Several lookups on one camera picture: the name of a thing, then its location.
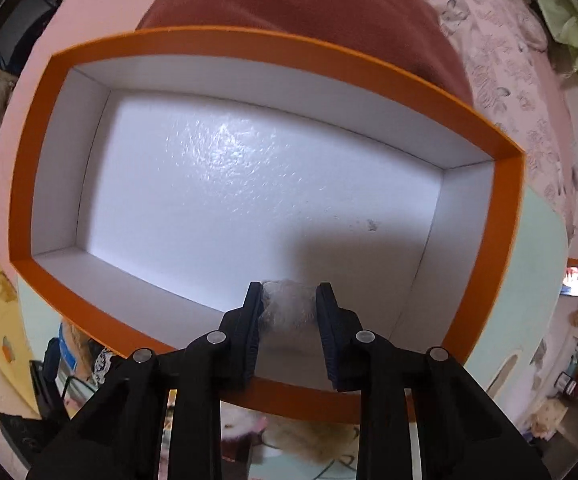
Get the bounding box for dark suitcase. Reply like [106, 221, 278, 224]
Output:
[0, 0, 60, 56]

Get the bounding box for red cushion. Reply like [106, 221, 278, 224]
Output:
[134, 0, 475, 111]

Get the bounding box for white furry toy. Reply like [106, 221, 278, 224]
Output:
[219, 402, 270, 461]

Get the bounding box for pink floral blanket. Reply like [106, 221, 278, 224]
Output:
[384, 0, 578, 241]

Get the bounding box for yellow printed cushion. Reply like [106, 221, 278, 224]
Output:
[0, 262, 32, 381]

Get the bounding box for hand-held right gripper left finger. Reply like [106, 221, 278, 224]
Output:
[29, 281, 265, 480]

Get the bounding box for white lace trim item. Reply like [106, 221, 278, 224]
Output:
[91, 347, 117, 386]

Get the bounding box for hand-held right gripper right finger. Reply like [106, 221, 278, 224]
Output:
[315, 282, 552, 480]

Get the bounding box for tan bear plush blue patch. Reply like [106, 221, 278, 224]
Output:
[59, 321, 100, 391]

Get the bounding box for orange cardboard box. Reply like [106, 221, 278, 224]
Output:
[8, 26, 527, 426]

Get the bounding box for cream plush toy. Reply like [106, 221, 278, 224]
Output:
[529, 400, 570, 436]

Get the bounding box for beige fluffy pouch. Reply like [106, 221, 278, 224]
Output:
[264, 417, 362, 468]

